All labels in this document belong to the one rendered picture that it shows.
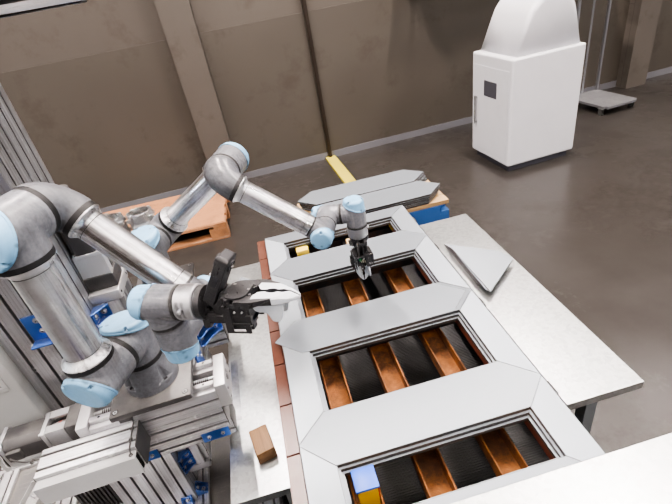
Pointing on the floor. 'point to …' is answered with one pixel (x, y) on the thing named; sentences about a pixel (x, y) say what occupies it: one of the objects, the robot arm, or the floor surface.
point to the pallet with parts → (213, 216)
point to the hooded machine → (527, 83)
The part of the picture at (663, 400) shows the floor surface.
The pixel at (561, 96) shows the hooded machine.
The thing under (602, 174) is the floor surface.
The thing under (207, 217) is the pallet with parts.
